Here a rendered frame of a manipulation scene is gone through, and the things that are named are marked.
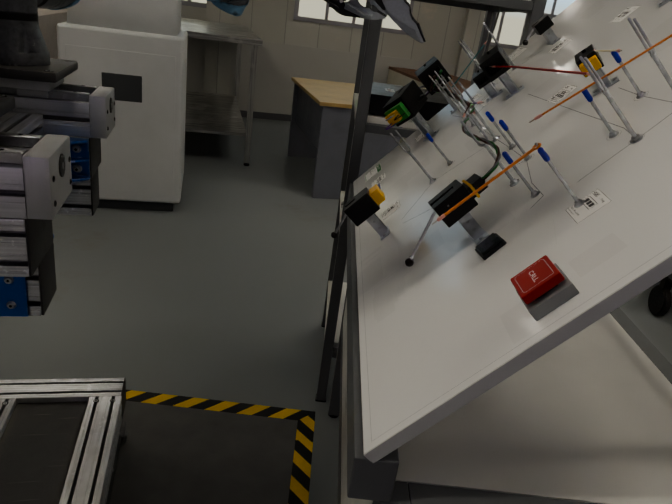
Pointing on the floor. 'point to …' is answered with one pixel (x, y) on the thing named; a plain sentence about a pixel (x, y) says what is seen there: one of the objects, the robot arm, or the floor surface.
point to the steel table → (197, 118)
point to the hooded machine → (134, 94)
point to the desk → (328, 133)
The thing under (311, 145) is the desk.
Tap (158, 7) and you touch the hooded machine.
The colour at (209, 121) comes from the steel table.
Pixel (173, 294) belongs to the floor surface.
